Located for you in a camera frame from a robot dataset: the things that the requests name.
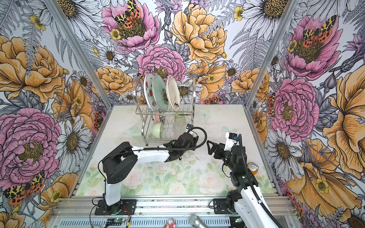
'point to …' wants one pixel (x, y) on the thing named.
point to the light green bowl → (157, 129)
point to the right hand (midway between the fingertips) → (212, 147)
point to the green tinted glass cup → (179, 119)
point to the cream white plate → (173, 92)
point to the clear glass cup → (179, 128)
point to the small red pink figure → (170, 224)
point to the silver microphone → (196, 221)
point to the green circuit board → (115, 221)
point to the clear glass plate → (133, 130)
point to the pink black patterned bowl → (159, 118)
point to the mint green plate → (160, 92)
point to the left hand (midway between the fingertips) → (194, 140)
